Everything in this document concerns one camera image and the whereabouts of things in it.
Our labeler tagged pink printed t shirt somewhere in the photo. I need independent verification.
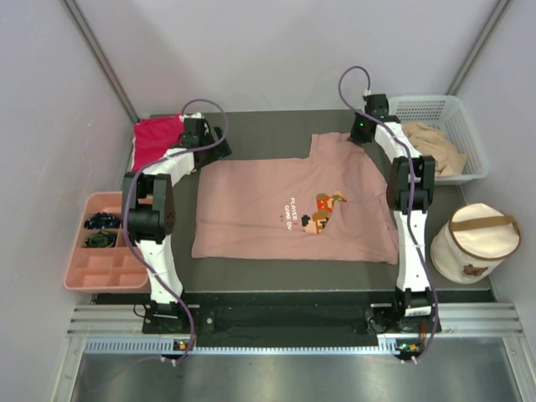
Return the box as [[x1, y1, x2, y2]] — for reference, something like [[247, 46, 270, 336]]
[[192, 132, 399, 265]]

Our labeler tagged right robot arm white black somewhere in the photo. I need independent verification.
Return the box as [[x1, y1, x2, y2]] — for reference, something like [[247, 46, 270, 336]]
[[351, 90, 438, 333]]

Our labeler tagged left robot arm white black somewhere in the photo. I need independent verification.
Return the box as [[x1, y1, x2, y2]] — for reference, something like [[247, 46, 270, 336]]
[[121, 113, 232, 332]]

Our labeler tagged folded red t shirt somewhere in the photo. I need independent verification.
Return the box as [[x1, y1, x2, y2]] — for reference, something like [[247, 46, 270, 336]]
[[133, 115, 183, 172]]

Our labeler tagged white perforated plastic basket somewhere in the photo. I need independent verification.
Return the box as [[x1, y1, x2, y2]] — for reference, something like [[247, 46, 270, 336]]
[[389, 95, 490, 185]]

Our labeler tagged beige crumpled t shirt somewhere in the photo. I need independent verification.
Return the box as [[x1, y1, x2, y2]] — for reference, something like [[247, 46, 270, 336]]
[[402, 122, 467, 177]]

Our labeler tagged dark blue rolled sock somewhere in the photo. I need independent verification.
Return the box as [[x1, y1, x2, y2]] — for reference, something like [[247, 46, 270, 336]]
[[84, 212, 121, 230]]

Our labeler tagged dark green rolled sock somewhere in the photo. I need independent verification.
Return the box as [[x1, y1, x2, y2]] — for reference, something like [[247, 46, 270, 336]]
[[84, 230, 117, 249]]

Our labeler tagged pink compartment tray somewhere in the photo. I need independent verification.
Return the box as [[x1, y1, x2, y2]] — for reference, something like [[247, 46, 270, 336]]
[[64, 192, 150, 293]]

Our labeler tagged cream round fabric bag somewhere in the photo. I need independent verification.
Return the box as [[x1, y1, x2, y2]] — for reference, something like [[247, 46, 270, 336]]
[[430, 203, 521, 285]]

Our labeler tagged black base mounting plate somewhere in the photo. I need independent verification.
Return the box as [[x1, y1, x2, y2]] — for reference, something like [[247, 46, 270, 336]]
[[142, 291, 441, 348]]

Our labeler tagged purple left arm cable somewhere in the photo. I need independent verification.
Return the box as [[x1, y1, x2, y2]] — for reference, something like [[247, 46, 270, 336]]
[[127, 98, 229, 365]]

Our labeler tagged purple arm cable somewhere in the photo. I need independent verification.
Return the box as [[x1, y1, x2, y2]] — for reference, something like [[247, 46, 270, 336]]
[[127, 98, 229, 365], [338, 64, 439, 364]]

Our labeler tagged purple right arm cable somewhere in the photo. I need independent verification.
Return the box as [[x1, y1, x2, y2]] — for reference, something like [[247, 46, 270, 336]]
[[338, 64, 439, 364]]

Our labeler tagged aluminium rail frame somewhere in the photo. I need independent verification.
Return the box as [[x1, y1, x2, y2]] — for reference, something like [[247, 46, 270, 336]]
[[51, 302, 535, 401]]

